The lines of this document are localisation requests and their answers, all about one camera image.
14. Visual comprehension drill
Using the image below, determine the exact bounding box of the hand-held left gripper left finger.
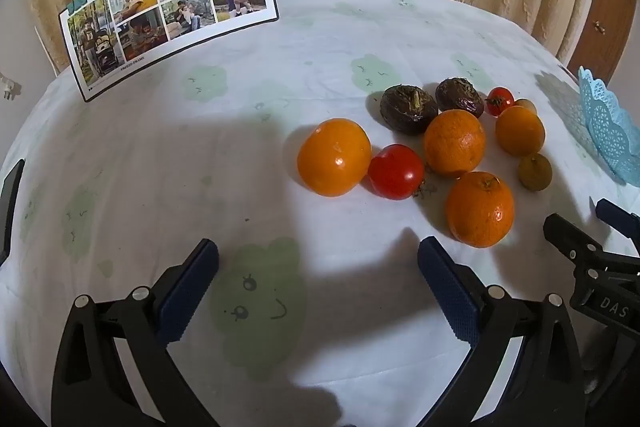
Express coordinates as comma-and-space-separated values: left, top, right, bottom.
51, 238, 221, 427

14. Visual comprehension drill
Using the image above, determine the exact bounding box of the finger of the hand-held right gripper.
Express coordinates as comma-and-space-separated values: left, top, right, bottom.
544, 213, 608, 269
596, 198, 640, 240

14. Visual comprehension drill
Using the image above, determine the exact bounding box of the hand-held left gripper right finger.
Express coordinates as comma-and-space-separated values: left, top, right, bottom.
417, 236, 586, 427

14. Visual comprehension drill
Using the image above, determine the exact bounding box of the orange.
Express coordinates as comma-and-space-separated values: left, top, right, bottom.
445, 172, 516, 249
423, 109, 487, 178
297, 118, 373, 198
495, 105, 546, 156

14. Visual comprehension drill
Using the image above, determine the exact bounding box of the light blue lattice basket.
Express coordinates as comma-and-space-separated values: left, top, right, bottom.
577, 67, 640, 186

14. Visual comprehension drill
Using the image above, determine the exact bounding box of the large red tomato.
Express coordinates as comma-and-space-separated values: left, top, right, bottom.
367, 144, 426, 201

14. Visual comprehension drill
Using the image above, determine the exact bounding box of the small red cherry tomato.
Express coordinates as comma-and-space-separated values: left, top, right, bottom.
486, 87, 515, 116

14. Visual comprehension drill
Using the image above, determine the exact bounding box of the dark purple passion fruit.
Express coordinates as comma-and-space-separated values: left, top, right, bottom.
435, 77, 485, 118
379, 84, 440, 136

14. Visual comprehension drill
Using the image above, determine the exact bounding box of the white printed tablecloth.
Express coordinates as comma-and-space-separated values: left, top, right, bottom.
0, 0, 640, 427

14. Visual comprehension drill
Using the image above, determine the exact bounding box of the black standing device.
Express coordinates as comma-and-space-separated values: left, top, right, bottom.
0, 158, 26, 267

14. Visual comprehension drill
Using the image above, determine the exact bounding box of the brown wooden door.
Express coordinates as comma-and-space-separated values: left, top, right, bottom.
566, 0, 638, 84

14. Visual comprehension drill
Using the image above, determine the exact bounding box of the photo collage board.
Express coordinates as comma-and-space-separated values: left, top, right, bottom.
57, 0, 280, 104

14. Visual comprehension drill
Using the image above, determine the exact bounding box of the white wall plug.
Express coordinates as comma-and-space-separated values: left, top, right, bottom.
0, 71, 22, 102

